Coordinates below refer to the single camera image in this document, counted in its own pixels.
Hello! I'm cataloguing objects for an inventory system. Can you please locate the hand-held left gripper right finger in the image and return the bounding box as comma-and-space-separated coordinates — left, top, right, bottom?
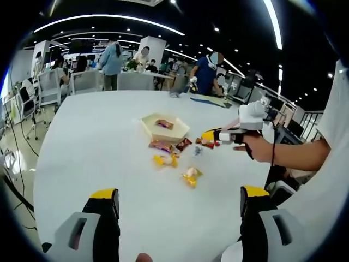
239, 184, 308, 262

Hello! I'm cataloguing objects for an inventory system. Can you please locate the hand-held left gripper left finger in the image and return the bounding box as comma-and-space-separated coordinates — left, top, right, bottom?
43, 187, 121, 262

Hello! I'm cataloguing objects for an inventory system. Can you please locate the dark red snack food packet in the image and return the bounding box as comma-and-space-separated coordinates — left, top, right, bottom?
175, 138, 193, 152

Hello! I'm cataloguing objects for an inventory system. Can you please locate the yellow snack food packet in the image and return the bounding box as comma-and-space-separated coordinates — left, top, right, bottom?
181, 166, 204, 189
152, 153, 179, 169

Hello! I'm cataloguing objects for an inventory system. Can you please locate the beige hexagonal food container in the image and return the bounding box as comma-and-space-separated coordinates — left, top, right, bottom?
140, 112, 191, 143

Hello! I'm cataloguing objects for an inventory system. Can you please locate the person's right hand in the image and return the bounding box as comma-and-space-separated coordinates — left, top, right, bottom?
233, 134, 276, 164

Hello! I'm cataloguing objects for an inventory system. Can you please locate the yellow cloth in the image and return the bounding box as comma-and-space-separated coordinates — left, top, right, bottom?
203, 94, 233, 109

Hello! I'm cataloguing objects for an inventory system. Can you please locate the white black object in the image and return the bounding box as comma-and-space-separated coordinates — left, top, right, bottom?
268, 179, 298, 204

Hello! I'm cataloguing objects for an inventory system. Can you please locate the curved ceiling light strip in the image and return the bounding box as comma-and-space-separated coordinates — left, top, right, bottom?
263, 0, 283, 50
223, 58, 246, 78
34, 14, 186, 37

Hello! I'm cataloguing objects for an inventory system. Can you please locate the operator in white shirt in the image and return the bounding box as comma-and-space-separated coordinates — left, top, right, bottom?
212, 58, 349, 262

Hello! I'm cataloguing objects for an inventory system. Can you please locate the black stand leg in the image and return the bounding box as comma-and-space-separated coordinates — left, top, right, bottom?
0, 174, 36, 214

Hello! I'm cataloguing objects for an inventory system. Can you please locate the group of round ceiling spotlights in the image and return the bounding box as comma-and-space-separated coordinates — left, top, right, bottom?
39, 0, 335, 93

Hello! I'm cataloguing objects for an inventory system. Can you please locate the grey office chair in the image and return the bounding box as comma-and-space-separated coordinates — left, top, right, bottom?
117, 72, 155, 91

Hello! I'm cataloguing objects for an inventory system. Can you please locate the green potted plant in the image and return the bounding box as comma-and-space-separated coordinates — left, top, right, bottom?
124, 59, 139, 72

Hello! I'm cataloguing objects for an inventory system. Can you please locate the white office chair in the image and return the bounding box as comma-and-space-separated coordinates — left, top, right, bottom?
70, 70, 101, 96
37, 67, 63, 107

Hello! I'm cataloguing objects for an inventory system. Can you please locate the ceiling air conditioner unit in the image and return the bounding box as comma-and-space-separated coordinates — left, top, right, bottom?
130, 0, 164, 7

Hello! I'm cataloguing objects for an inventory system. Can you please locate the black mesh office chair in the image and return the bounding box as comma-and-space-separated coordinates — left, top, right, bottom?
16, 78, 41, 141

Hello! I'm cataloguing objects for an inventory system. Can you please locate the hanging dark monitor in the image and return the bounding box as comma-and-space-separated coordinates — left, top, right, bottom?
68, 38, 95, 55

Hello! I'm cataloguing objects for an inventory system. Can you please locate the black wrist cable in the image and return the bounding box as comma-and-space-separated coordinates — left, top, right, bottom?
270, 121, 276, 166

